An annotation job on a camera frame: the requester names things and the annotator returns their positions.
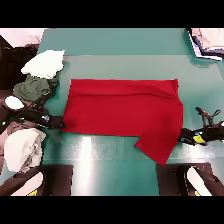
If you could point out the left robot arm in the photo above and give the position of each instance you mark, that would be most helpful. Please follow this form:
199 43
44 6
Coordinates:
23 115

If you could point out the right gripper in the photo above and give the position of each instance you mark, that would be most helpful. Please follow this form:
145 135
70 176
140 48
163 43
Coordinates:
193 136

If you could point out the green garment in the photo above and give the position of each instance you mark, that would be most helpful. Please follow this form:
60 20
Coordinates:
33 88

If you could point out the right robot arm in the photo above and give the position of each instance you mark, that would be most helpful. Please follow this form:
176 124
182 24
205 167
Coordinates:
216 130

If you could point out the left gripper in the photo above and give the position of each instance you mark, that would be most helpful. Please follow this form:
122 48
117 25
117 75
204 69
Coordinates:
53 121

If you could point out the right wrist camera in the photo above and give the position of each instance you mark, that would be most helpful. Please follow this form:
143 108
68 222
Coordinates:
207 116

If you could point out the white garment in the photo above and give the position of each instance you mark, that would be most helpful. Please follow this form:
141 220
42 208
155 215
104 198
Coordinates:
45 63
23 148

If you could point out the red T-shirt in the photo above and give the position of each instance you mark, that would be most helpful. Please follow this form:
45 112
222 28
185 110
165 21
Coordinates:
123 110

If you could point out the heap of clothes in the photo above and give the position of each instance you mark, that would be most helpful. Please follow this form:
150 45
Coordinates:
210 40

